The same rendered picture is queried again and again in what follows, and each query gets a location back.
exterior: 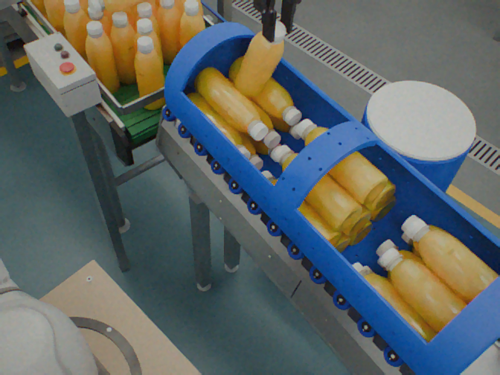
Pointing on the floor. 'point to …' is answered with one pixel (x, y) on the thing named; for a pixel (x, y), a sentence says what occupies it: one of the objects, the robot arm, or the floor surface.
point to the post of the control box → (98, 186)
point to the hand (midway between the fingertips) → (277, 20)
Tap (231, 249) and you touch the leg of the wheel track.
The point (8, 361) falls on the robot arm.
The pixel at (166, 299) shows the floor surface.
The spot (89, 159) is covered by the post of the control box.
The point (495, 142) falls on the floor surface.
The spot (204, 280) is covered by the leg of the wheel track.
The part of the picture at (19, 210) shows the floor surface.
